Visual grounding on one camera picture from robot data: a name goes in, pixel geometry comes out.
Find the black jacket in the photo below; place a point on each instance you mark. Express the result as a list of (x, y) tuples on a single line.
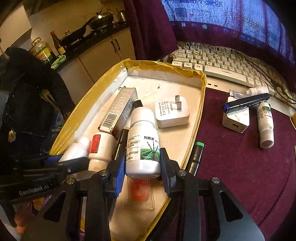
[(34, 104)]

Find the white square charger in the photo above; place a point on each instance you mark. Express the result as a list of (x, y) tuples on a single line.
[(235, 118)]

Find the plain white plastic bottle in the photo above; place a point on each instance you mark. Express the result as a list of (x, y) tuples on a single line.
[(74, 148)]

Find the cooking oil bottle green label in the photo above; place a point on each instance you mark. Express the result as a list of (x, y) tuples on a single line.
[(42, 52)]

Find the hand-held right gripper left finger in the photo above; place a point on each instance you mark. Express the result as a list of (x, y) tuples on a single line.
[(119, 178)]

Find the white bottle with red label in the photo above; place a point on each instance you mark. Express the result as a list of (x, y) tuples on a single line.
[(101, 148)]

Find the white tray with yellow tape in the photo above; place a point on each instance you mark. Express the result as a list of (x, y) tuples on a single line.
[(175, 139)]

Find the dark sauce bottle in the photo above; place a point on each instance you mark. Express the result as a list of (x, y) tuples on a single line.
[(58, 44)]

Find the white computer keyboard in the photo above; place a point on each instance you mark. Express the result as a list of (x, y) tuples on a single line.
[(219, 64)]

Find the small white dropper bottle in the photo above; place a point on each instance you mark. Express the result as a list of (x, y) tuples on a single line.
[(256, 90)]

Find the black frying pan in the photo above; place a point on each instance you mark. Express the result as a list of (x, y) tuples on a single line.
[(74, 36)]

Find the clear plastic blister pack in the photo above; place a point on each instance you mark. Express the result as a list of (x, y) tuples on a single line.
[(140, 190)]

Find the small white tube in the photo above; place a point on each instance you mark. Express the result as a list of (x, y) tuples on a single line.
[(238, 93)]

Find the computer monitor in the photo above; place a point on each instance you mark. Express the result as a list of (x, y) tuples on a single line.
[(219, 14)]

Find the blue jeans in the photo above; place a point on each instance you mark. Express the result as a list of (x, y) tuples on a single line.
[(57, 122)]

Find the grey box with barcode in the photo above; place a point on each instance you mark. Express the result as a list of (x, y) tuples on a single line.
[(115, 111)]

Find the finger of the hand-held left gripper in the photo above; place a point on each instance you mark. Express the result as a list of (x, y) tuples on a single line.
[(54, 159), (74, 166)]

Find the white plug charger with label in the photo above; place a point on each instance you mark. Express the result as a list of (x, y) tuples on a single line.
[(171, 111)]

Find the person's left hand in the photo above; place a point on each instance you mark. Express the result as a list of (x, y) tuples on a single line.
[(22, 219)]

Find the black kitchen countertop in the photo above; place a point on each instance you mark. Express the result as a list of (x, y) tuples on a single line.
[(108, 34)]

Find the small white bottle tall cap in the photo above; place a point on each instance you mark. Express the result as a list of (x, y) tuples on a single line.
[(266, 122)]

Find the white bottle green picture label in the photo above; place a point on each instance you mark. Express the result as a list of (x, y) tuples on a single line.
[(142, 129)]

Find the steel wok with lid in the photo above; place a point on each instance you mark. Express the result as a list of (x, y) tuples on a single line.
[(100, 19)]

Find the black marker with green cap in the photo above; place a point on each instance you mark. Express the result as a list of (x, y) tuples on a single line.
[(195, 157)]

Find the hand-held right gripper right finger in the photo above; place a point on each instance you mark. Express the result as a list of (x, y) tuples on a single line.
[(165, 171)]

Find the steel pot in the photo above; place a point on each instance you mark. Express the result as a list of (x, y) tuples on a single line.
[(121, 15)]

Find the maroon tablecloth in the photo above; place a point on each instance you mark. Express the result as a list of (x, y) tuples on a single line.
[(231, 162)]

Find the dark blue marker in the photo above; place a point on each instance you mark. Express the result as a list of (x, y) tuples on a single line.
[(247, 103)]

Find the cream kitchen cabinet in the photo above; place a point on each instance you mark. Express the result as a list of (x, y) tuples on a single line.
[(99, 58)]

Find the green rag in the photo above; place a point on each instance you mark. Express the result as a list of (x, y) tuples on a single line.
[(57, 62)]

